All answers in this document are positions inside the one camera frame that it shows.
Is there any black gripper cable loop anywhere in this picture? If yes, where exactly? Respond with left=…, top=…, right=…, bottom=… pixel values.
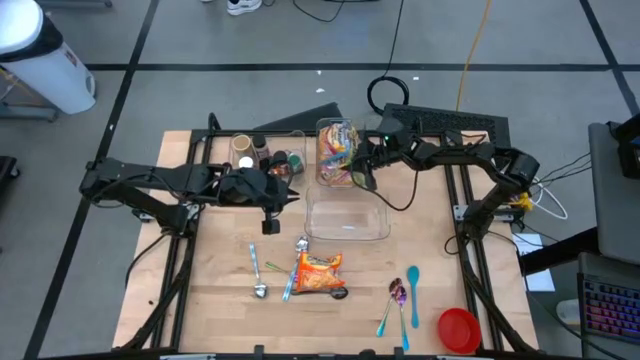
left=349, top=164, right=420, bottom=212

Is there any red plastic bowl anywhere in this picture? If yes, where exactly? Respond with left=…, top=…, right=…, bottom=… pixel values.
left=437, top=307, right=483, bottom=355

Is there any chili shrimp ramen pack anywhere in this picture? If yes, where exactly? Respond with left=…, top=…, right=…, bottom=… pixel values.
left=318, top=122, right=359, bottom=159

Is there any teal plastic spoon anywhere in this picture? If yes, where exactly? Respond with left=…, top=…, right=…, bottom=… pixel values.
left=406, top=264, right=421, bottom=330

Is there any person's shoe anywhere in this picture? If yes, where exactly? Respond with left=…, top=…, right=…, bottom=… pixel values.
left=226, top=0, right=263, bottom=17

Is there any black flat panel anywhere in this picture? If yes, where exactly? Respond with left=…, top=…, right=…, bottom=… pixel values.
left=253, top=101, right=343, bottom=132

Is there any black coiled cable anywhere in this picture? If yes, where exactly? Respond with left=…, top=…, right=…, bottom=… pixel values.
left=366, top=0, right=411, bottom=116

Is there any white trash can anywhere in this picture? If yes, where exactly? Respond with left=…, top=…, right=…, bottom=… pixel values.
left=0, top=0, right=97, bottom=115

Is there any black power cable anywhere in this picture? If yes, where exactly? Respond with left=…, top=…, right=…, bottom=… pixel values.
left=534, top=152, right=592, bottom=189

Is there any silver metal spoon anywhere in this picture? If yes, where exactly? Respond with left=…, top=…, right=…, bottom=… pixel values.
left=248, top=242, right=269, bottom=300

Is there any black aluminium table frame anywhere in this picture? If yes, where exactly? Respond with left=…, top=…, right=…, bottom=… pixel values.
left=112, top=112, right=541, bottom=360

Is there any black floor cable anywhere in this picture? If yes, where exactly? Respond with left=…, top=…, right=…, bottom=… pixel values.
left=292, top=0, right=346, bottom=24

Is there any black equipment box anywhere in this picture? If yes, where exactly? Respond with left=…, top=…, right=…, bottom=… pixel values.
left=607, top=112, right=640, bottom=181

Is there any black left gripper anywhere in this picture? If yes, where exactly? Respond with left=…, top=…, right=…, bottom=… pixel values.
left=252, top=169, right=301, bottom=236

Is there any white paper sheet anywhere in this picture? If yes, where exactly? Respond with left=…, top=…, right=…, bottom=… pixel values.
left=512, top=233, right=556, bottom=293

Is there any white computer mouse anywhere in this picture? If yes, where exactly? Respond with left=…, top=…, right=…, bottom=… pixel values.
left=555, top=298, right=584, bottom=326

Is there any yellow cable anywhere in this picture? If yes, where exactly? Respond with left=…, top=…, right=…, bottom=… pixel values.
left=454, top=0, right=494, bottom=112

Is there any black desk frame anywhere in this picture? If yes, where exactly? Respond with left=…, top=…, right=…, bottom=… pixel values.
left=519, top=227, right=601, bottom=276

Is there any backlit keyboard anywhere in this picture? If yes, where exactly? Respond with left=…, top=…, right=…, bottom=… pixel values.
left=579, top=273, right=640, bottom=346

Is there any dark lid brown spice jar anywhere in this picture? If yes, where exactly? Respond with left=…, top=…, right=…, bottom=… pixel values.
left=252, top=133, right=271, bottom=160

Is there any clear plastic storage bin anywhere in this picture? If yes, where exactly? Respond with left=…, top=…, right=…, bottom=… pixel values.
left=228, top=129, right=309, bottom=191
left=314, top=117, right=370, bottom=189
left=303, top=185, right=392, bottom=242

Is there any grey metal cart frame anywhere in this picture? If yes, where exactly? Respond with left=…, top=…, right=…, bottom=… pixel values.
left=0, top=64, right=59, bottom=124

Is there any orange Maruchan chicken ramen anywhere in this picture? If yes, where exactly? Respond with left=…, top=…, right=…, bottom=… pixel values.
left=294, top=251, right=345, bottom=294

